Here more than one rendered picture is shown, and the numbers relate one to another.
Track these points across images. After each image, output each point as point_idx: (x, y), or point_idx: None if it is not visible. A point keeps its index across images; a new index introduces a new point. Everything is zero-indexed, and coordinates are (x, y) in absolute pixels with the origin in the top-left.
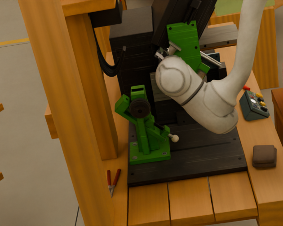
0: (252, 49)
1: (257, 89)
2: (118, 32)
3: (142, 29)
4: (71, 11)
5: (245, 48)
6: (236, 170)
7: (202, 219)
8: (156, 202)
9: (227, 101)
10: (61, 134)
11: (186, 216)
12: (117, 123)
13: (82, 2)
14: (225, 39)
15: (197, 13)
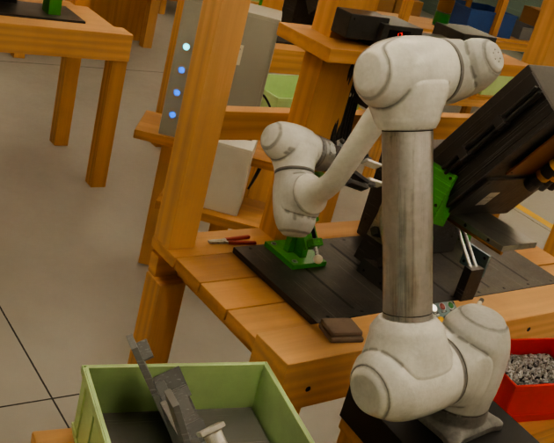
0: (345, 160)
1: None
2: None
3: None
4: (299, 42)
5: (340, 153)
6: (308, 318)
7: (217, 308)
8: (221, 272)
9: (295, 195)
10: (180, 118)
11: (211, 292)
12: (334, 235)
13: (309, 39)
14: (491, 236)
15: (464, 170)
